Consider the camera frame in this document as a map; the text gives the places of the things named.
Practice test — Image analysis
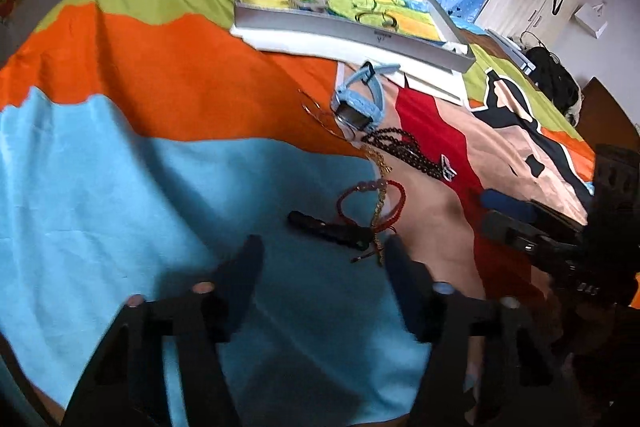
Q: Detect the thin wire necklace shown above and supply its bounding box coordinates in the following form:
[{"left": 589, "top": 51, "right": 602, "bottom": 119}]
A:
[{"left": 299, "top": 88, "right": 351, "bottom": 142}]

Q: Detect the small white box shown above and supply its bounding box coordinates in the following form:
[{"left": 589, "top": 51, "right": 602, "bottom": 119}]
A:
[{"left": 574, "top": 1, "right": 608, "bottom": 38}]

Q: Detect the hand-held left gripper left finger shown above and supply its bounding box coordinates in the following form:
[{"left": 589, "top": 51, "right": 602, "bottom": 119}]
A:
[{"left": 60, "top": 234, "right": 266, "bottom": 427}]

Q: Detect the blue wristwatch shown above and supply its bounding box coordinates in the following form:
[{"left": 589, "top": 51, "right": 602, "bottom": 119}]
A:
[{"left": 330, "top": 62, "right": 403, "bottom": 132}]

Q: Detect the white flat lid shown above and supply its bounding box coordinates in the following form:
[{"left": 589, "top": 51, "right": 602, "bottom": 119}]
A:
[{"left": 235, "top": 27, "right": 471, "bottom": 105}]

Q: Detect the black hair clip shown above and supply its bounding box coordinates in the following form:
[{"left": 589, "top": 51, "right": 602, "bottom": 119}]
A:
[{"left": 287, "top": 209, "right": 376, "bottom": 253}]

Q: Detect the red bead bracelet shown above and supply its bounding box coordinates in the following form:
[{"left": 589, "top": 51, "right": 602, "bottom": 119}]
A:
[{"left": 336, "top": 179, "right": 407, "bottom": 265}]

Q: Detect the pile of black clothes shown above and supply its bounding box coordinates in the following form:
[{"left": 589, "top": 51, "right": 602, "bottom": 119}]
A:
[{"left": 520, "top": 34, "right": 583, "bottom": 118}]

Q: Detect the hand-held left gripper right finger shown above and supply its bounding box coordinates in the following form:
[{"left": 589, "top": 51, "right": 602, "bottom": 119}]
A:
[{"left": 382, "top": 234, "right": 586, "bottom": 427}]

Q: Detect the dark bead necklace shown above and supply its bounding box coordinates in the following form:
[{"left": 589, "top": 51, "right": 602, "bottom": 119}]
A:
[{"left": 361, "top": 127, "right": 451, "bottom": 180}]

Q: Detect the dark bangle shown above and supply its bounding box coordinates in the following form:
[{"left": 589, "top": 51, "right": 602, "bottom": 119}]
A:
[{"left": 354, "top": 11, "right": 398, "bottom": 30}]

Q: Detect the brown wooden furniture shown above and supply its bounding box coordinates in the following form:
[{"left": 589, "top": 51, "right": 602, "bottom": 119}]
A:
[{"left": 575, "top": 77, "right": 640, "bottom": 158}]

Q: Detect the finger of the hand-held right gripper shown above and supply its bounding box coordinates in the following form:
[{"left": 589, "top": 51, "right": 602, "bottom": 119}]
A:
[
  {"left": 480, "top": 209, "right": 583, "bottom": 270},
  {"left": 479, "top": 188, "right": 587, "bottom": 230}
]

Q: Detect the white jewelry tray colourful lining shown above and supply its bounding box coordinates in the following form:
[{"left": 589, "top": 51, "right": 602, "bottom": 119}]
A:
[{"left": 231, "top": 0, "right": 477, "bottom": 100}]

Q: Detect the colourful patchwork blanket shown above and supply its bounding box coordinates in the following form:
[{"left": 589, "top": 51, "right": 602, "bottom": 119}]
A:
[{"left": 0, "top": 0, "right": 601, "bottom": 427}]

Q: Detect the gold chain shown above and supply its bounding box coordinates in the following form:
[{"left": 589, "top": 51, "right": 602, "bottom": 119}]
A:
[{"left": 362, "top": 146, "right": 396, "bottom": 265}]

